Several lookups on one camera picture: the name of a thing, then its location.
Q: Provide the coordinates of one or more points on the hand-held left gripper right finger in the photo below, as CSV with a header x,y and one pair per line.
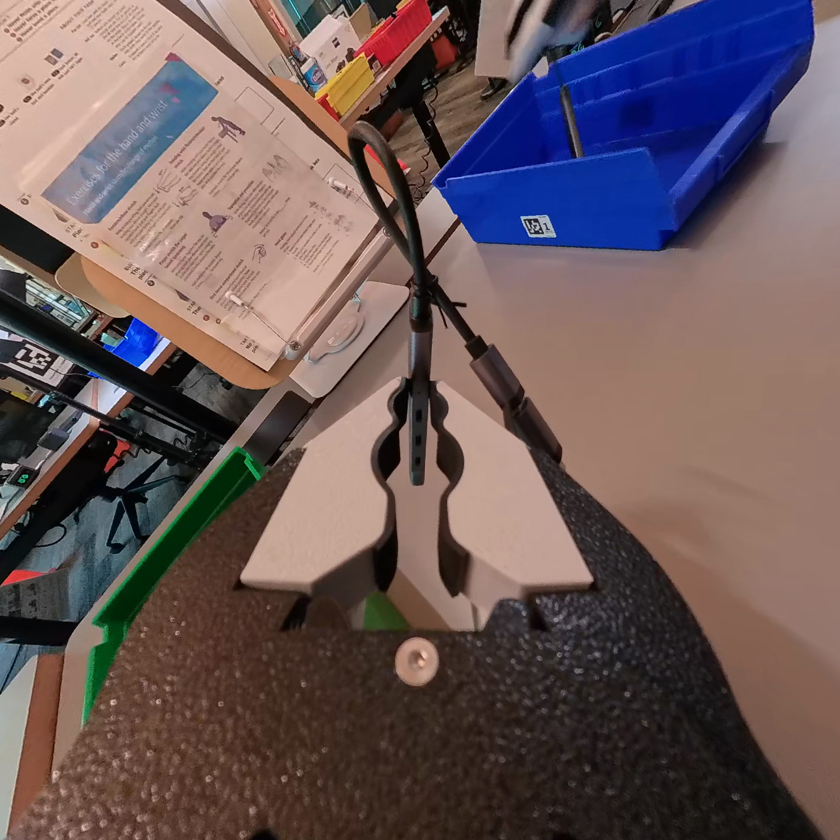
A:
x,y
518,525

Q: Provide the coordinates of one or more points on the blue plastic bin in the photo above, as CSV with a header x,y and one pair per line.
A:
x,y
590,203

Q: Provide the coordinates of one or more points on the small yellow plastic bin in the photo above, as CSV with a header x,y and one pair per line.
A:
x,y
344,85

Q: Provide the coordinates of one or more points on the wooden document stand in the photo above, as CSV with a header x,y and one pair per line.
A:
x,y
131,308

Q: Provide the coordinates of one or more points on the white cardboard box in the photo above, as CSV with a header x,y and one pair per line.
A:
x,y
331,43

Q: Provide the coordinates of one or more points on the grey metal USB hub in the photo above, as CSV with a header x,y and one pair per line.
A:
x,y
420,407

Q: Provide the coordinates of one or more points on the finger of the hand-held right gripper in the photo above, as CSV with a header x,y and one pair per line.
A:
x,y
535,39

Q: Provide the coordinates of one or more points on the green plastic bin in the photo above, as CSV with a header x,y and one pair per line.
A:
x,y
164,544

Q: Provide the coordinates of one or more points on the red plastic bin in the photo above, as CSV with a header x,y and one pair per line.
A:
x,y
394,33

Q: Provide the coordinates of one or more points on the black office chair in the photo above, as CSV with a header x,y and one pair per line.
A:
x,y
138,499

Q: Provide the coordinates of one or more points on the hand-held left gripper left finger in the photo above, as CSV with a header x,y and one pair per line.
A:
x,y
315,525

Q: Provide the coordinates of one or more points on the black metal pole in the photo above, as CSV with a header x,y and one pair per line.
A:
x,y
98,367

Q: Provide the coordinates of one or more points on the grey desk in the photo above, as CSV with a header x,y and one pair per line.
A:
x,y
656,394

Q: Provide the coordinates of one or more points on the black and white tag board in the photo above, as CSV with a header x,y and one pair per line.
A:
x,y
33,361

